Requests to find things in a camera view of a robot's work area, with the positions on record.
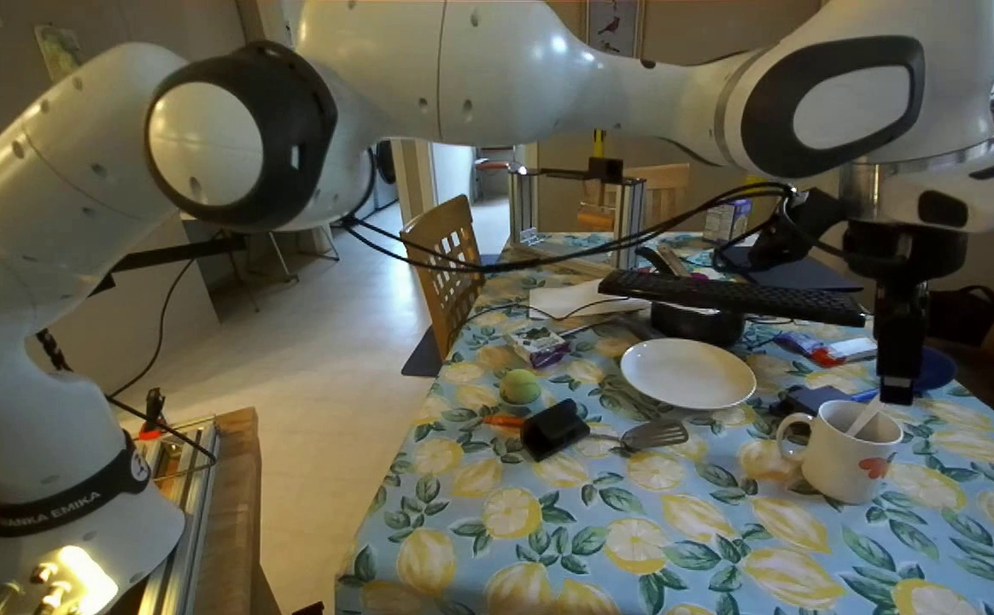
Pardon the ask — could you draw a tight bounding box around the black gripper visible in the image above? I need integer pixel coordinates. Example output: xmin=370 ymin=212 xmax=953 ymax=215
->
xmin=840 ymin=220 xmax=971 ymax=410

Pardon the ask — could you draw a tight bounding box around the cream vertical strip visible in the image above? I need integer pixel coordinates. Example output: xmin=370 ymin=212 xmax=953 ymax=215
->
xmin=846 ymin=401 xmax=901 ymax=445

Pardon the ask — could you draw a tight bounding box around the black bag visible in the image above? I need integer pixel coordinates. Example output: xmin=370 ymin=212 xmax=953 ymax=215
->
xmin=930 ymin=284 xmax=994 ymax=347

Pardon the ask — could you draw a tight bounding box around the blue white red packet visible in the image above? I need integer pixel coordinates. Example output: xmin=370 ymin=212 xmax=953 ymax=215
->
xmin=772 ymin=328 xmax=881 ymax=372

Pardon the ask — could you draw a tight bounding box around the dark blue cloth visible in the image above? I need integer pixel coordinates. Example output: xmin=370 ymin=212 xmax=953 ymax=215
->
xmin=764 ymin=381 xmax=864 ymax=423

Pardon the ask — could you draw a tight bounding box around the white floral mug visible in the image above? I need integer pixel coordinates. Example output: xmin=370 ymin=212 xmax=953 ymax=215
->
xmin=772 ymin=397 xmax=908 ymax=508

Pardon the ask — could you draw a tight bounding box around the small white blue carton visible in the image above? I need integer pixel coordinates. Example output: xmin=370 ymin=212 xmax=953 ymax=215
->
xmin=705 ymin=193 xmax=754 ymax=245

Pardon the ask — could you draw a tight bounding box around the white round plate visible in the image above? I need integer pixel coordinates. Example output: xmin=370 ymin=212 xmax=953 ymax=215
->
xmin=619 ymin=336 xmax=762 ymax=414

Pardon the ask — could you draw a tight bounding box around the metal slotted spatula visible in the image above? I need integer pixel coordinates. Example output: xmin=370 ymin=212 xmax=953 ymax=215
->
xmin=589 ymin=418 xmax=694 ymax=458

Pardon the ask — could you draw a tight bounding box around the lemon print tablecloth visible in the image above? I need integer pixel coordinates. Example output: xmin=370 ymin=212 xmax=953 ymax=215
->
xmin=334 ymin=230 xmax=994 ymax=615

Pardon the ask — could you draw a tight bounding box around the white paper sheet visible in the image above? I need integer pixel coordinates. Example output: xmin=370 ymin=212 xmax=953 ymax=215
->
xmin=526 ymin=276 xmax=641 ymax=336

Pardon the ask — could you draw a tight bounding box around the black rectangular box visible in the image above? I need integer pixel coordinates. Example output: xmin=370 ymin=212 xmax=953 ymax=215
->
xmin=520 ymin=397 xmax=594 ymax=466

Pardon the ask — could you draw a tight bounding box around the black crossbar with clamp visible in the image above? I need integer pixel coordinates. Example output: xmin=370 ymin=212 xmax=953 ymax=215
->
xmin=532 ymin=158 xmax=630 ymax=188

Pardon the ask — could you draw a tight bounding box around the green tennis ball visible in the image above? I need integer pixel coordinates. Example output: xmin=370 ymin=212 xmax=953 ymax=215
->
xmin=499 ymin=365 xmax=544 ymax=410

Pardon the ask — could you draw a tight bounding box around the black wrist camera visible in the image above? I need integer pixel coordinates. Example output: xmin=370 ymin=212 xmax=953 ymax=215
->
xmin=746 ymin=183 xmax=853 ymax=276

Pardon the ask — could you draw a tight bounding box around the metal cylinder post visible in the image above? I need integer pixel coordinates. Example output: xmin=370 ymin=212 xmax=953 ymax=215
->
xmin=613 ymin=174 xmax=649 ymax=274
xmin=509 ymin=163 xmax=539 ymax=245

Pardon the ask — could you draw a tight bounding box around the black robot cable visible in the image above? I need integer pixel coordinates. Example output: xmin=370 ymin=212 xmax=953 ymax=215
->
xmin=339 ymin=146 xmax=852 ymax=276

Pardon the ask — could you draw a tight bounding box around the aluminium rail frame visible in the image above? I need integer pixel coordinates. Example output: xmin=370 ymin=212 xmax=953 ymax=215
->
xmin=131 ymin=418 xmax=222 ymax=615

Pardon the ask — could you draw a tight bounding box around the yellow green wall note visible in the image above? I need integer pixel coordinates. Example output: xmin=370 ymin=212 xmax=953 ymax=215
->
xmin=32 ymin=20 xmax=87 ymax=75

